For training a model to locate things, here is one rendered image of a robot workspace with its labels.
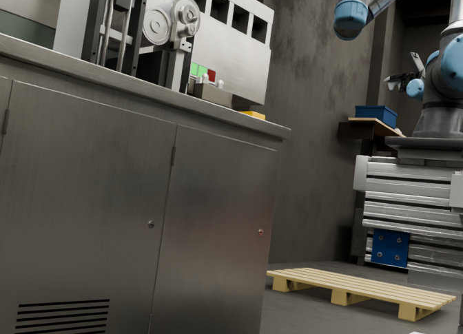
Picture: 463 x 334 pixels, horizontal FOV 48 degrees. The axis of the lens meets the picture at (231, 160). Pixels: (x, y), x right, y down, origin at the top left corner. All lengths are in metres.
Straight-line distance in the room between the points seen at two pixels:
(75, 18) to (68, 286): 0.88
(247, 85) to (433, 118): 1.46
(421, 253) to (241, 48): 1.59
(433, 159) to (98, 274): 0.88
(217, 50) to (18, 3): 0.97
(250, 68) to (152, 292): 1.48
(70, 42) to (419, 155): 1.12
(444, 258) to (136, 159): 0.82
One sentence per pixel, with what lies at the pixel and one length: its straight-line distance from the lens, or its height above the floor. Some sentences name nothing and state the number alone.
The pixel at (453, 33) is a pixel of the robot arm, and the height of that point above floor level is 1.04.
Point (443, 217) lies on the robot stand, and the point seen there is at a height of 0.64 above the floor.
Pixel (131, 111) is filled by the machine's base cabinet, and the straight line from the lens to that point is 1.41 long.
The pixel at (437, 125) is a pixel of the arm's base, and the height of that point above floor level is 0.86.
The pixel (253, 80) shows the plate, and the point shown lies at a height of 1.25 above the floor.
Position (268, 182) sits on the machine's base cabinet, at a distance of 1.84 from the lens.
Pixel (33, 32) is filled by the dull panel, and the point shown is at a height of 1.10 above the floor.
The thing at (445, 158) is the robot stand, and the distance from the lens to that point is 1.32.
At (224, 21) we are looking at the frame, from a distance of 2.61.
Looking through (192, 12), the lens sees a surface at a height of 1.26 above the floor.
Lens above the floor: 0.61
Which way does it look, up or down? 5 degrees up
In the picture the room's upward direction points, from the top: 7 degrees clockwise
